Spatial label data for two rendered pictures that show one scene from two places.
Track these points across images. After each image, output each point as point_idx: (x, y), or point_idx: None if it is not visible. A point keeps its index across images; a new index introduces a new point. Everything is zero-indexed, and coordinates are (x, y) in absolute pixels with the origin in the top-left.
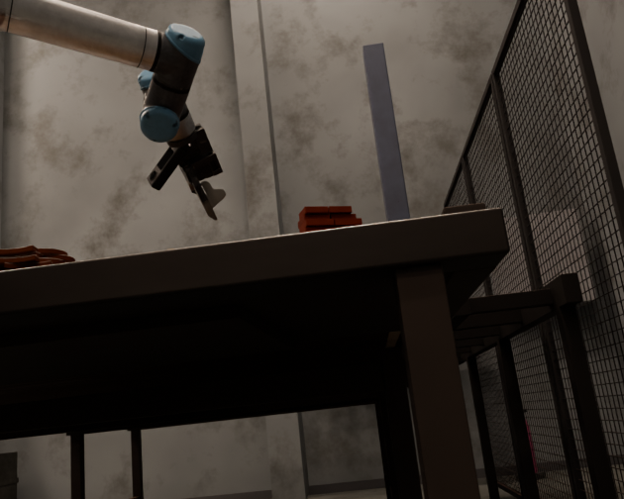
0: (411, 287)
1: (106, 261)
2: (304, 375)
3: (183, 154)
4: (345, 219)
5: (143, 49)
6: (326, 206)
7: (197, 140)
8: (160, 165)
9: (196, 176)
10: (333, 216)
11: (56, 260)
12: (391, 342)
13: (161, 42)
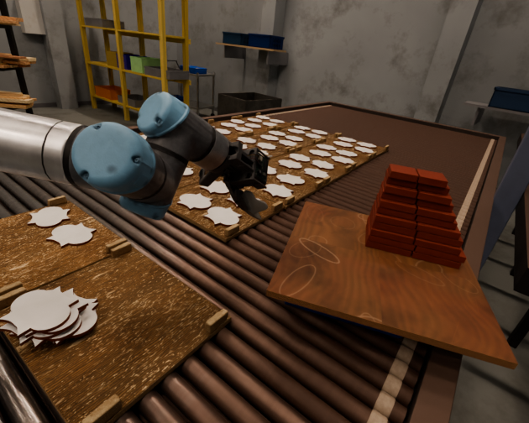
0: None
1: None
2: None
3: (220, 173)
4: (431, 195)
5: (49, 179)
6: (416, 175)
7: (233, 164)
8: (205, 169)
9: (235, 191)
10: (421, 185)
11: (47, 337)
12: None
13: (69, 169)
